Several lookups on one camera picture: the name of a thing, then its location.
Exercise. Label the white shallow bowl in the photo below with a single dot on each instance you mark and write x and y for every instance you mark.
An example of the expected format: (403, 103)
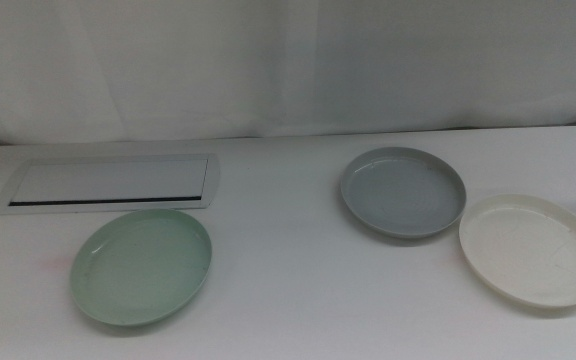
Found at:
(533, 252)

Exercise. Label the grey shallow bowl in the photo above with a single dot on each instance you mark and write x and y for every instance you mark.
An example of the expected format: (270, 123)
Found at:
(403, 195)

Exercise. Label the white fabric backdrop curtain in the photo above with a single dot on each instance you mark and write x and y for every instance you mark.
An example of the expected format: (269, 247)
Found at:
(268, 65)

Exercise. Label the pale green shallow bowl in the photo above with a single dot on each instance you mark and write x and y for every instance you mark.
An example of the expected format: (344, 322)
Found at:
(140, 270)

